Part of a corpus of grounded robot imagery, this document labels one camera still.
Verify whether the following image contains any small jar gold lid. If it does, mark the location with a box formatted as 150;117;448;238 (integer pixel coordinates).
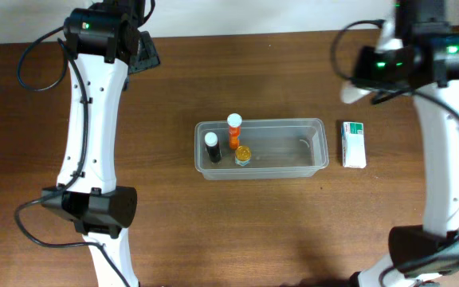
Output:
235;146;252;167

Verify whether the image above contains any white green medicine box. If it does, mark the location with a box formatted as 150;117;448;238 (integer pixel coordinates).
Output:
341;121;367;168

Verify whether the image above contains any orange tube white cap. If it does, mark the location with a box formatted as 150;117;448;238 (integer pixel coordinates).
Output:
227;113;242;150

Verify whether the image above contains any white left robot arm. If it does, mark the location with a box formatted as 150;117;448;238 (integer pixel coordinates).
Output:
41;0;160;286

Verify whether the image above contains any white squeeze bottle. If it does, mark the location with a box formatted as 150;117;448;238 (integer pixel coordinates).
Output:
340;81;371;104

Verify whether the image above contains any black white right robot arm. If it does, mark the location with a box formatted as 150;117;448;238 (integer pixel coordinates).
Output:
341;1;459;286

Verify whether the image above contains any dark bottle white cap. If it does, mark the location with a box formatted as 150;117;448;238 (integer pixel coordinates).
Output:
204;132;222;163

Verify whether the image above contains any clear plastic container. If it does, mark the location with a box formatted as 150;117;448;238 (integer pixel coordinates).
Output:
194;118;329;180

